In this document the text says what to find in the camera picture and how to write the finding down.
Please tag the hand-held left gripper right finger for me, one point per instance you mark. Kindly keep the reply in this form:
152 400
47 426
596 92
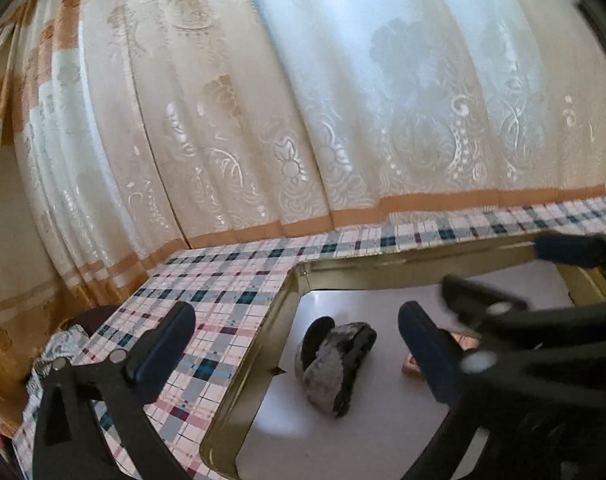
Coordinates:
425 347

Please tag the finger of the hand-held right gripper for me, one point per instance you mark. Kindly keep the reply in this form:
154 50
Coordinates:
553 249
483 297

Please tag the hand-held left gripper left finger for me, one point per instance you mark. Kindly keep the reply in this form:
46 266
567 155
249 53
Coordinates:
163 345

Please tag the wooden bristle brush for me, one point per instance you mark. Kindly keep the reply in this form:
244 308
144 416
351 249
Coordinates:
465 342

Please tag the grey speckled black object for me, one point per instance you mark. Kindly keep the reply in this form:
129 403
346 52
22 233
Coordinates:
328 375

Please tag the gold tin box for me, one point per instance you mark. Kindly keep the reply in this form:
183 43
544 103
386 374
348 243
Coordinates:
265 365

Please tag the plaid tablecloth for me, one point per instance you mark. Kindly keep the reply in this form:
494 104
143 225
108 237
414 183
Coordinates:
223 300

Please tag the dark brown round stool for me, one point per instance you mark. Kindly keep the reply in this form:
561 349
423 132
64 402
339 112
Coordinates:
88 322

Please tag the white lace cloth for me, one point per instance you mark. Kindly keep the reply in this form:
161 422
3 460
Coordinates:
58 347

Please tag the cream floral curtain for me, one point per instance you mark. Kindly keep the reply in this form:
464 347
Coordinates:
283 85

